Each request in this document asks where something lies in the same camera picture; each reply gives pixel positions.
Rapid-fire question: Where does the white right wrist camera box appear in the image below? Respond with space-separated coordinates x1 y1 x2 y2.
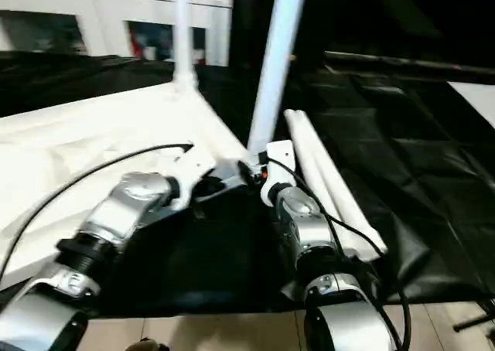
261 140 296 206

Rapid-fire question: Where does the dark metal rod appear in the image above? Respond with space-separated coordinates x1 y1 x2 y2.
325 51 495 75

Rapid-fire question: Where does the red bottle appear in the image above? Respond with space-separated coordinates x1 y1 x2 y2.
131 32 146 58

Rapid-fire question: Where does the white plastic table top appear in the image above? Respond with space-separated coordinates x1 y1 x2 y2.
0 79 260 290

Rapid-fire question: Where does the black floor stand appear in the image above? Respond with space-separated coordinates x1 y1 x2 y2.
452 308 495 332

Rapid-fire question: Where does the black work mat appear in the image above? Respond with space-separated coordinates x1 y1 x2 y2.
0 51 495 317

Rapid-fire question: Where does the white glass-door cabinet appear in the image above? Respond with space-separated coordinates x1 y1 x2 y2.
0 0 233 67

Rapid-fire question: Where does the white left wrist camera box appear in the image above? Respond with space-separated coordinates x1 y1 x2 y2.
159 146 217 211

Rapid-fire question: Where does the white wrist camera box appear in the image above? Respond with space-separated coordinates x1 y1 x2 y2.
159 146 217 211
261 140 296 206

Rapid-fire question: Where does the white plastic table leg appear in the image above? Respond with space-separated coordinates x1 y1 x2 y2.
246 0 309 160
292 110 387 257
283 110 364 261
172 0 200 90

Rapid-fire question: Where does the white flat board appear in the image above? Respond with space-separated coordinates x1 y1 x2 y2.
449 82 495 128

